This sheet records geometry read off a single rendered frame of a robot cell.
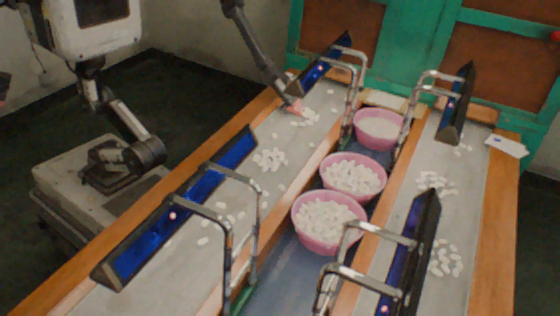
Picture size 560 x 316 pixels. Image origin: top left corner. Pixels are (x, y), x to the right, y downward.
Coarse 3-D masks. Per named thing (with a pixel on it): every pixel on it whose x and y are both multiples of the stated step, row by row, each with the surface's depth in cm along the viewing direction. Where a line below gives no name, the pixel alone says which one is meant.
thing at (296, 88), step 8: (344, 32) 203; (336, 40) 194; (344, 40) 200; (352, 40) 207; (328, 48) 186; (328, 56) 185; (336, 56) 191; (312, 64) 172; (320, 64) 178; (328, 64) 183; (304, 72) 166; (312, 72) 171; (320, 72) 176; (296, 80) 160; (304, 80) 165; (312, 80) 170; (288, 88) 163; (296, 88) 162; (304, 88) 164; (296, 96) 164; (304, 96) 163
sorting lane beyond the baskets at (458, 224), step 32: (480, 128) 218; (416, 160) 191; (448, 160) 193; (480, 160) 196; (416, 192) 173; (480, 192) 177; (448, 224) 161; (384, 256) 145; (448, 256) 148; (448, 288) 137
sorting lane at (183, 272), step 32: (320, 96) 229; (256, 128) 199; (288, 128) 202; (320, 128) 204; (288, 160) 182; (224, 192) 163; (192, 224) 148; (160, 256) 136; (192, 256) 138; (96, 288) 125; (128, 288) 126; (160, 288) 127; (192, 288) 128
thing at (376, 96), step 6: (378, 90) 232; (372, 96) 226; (378, 96) 227; (384, 96) 227; (390, 96) 228; (372, 102) 221; (378, 102) 222; (384, 102) 222; (390, 102) 223; (396, 102) 223; (402, 102) 224; (396, 108) 218
